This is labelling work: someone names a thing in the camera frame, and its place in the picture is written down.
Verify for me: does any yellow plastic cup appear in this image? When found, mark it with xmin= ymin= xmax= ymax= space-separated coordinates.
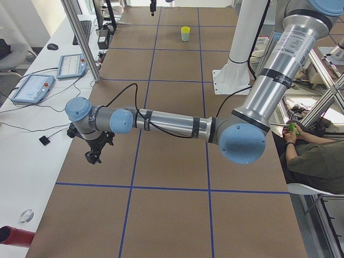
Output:
xmin=181 ymin=26 xmax=191 ymax=34

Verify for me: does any small black square pad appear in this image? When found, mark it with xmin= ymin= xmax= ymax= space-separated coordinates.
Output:
xmin=39 ymin=135 xmax=51 ymax=146

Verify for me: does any near blue teach pendant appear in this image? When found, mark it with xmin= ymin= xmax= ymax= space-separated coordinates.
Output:
xmin=11 ymin=74 xmax=55 ymax=104

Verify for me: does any black power adapter box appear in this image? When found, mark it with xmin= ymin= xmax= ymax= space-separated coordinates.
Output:
xmin=97 ymin=28 xmax=110 ymax=49

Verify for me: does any black computer mouse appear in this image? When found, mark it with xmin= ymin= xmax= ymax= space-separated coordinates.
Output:
xmin=47 ymin=43 xmax=59 ymax=51

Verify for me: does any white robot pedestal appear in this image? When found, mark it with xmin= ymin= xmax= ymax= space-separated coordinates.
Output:
xmin=212 ymin=0 xmax=269 ymax=95

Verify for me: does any far blue teach pendant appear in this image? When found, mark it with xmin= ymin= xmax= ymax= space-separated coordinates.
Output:
xmin=56 ymin=54 xmax=88 ymax=80

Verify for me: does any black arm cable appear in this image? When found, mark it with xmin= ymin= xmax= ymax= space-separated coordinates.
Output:
xmin=104 ymin=82 xmax=194 ymax=139

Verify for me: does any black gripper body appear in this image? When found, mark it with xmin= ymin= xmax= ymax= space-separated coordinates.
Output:
xmin=86 ymin=131 xmax=113 ymax=154

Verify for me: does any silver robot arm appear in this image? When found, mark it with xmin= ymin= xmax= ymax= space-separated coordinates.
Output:
xmin=65 ymin=1 xmax=343 ymax=164

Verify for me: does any aluminium frame post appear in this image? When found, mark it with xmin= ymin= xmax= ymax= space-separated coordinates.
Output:
xmin=61 ymin=0 xmax=100 ymax=82

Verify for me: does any red cylinder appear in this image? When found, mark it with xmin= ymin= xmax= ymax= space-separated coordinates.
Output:
xmin=1 ymin=226 xmax=35 ymax=247

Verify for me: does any blue teach pendant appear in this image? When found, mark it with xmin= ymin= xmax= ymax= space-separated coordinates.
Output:
xmin=56 ymin=54 xmax=88 ymax=80
xmin=11 ymin=74 xmax=55 ymax=104

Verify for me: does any green handheld controller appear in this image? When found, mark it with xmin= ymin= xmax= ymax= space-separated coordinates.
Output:
xmin=285 ymin=122 xmax=300 ymax=136

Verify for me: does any seated person dark shirt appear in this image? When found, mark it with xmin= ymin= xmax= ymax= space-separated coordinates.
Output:
xmin=272 ymin=120 xmax=343 ymax=195

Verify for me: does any green plastic cup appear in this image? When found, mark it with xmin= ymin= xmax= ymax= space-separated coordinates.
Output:
xmin=181 ymin=32 xmax=190 ymax=42

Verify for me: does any black keyboard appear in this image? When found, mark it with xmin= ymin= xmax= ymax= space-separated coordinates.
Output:
xmin=72 ymin=20 xmax=92 ymax=45

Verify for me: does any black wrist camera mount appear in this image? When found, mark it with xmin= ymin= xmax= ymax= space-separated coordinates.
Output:
xmin=67 ymin=123 xmax=80 ymax=138

